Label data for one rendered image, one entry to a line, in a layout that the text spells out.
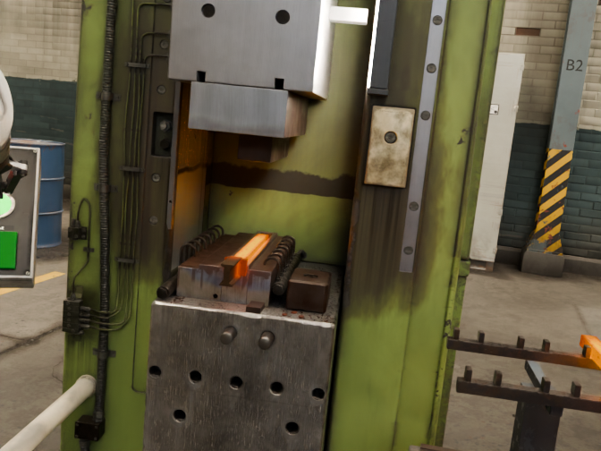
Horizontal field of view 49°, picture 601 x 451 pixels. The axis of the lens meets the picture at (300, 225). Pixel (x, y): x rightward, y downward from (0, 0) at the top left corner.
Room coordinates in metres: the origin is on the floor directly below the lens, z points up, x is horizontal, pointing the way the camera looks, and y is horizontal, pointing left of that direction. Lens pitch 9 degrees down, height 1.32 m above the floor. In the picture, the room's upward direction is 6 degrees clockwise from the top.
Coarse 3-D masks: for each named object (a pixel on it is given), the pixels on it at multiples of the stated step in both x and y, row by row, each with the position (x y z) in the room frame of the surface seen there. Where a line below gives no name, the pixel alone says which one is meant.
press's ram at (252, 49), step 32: (192, 0) 1.36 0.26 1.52; (224, 0) 1.35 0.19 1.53; (256, 0) 1.35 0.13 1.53; (288, 0) 1.34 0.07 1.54; (320, 0) 1.34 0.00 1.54; (192, 32) 1.36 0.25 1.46; (224, 32) 1.35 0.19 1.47; (256, 32) 1.35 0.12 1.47; (288, 32) 1.34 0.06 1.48; (320, 32) 1.36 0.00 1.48; (192, 64) 1.36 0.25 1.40; (224, 64) 1.35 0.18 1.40; (256, 64) 1.35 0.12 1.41; (288, 64) 1.34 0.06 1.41; (320, 64) 1.44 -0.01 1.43; (320, 96) 1.53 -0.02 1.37
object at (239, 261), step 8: (256, 240) 1.59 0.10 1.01; (264, 240) 1.61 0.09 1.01; (248, 248) 1.48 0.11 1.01; (256, 248) 1.50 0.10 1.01; (232, 256) 1.33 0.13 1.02; (240, 256) 1.39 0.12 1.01; (248, 256) 1.40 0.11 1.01; (224, 264) 1.25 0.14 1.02; (232, 264) 1.26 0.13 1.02; (240, 264) 1.33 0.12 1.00; (224, 272) 1.25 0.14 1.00; (232, 272) 1.28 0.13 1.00; (240, 272) 1.33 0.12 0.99; (224, 280) 1.25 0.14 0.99; (232, 280) 1.28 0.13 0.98
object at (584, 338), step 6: (582, 336) 1.24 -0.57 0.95; (588, 336) 1.24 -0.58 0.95; (594, 336) 1.24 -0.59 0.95; (582, 342) 1.23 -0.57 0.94; (588, 342) 1.20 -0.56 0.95; (594, 342) 1.20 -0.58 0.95; (600, 342) 1.21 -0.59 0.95; (594, 348) 1.17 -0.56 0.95; (600, 348) 1.17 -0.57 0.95; (594, 354) 1.16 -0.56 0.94; (600, 354) 1.13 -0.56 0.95; (594, 360) 1.16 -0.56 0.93; (600, 360) 1.13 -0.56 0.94; (600, 366) 1.12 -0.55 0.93
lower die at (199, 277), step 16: (224, 240) 1.69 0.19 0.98; (240, 240) 1.66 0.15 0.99; (272, 240) 1.67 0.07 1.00; (192, 256) 1.46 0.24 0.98; (208, 256) 1.48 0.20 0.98; (224, 256) 1.45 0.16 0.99; (256, 256) 1.44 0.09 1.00; (192, 272) 1.36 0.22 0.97; (208, 272) 1.35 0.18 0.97; (256, 272) 1.34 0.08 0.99; (272, 272) 1.35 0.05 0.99; (192, 288) 1.36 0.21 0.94; (208, 288) 1.35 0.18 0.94; (224, 288) 1.35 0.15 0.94; (240, 288) 1.35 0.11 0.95; (256, 288) 1.34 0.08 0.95
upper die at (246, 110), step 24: (192, 96) 1.36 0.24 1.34; (216, 96) 1.35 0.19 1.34; (240, 96) 1.35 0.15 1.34; (264, 96) 1.34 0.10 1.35; (288, 96) 1.35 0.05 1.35; (192, 120) 1.36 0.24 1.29; (216, 120) 1.35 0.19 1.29; (240, 120) 1.35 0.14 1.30; (264, 120) 1.34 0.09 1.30; (288, 120) 1.38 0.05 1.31
